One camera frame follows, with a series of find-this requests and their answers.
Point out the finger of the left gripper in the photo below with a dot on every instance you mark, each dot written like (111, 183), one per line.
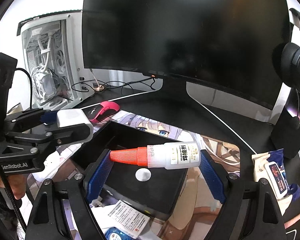
(49, 117)
(73, 134)

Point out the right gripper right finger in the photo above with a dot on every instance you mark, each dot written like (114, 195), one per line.
(215, 176)

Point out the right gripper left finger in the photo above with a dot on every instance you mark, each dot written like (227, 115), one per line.
(96, 175)

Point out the large white power adapter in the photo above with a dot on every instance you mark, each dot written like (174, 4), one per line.
(71, 117)

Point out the white medicine box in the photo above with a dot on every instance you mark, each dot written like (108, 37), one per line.
(121, 216)

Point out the orange cap glue bottle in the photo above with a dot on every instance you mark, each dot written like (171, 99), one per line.
(170, 155)

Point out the black cardboard box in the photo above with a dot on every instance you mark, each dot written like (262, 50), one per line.
(157, 196)

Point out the person left hand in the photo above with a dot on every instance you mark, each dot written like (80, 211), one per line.
(17, 184)

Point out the anime desk mat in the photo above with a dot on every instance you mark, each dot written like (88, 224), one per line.
(195, 209)

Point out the wet wipes pack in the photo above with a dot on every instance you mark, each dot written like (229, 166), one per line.
(270, 166)

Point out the pink gaming mouse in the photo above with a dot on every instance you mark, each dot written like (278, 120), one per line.
(102, 111)

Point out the white PC case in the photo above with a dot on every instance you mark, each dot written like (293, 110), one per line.
(52, 50)

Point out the black speaker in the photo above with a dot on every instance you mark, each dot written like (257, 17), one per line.
(286, 132)

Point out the black headphones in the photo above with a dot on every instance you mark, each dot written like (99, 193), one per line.
(290, 61)

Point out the black curved monitor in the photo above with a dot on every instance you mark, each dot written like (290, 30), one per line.
(230, 45)

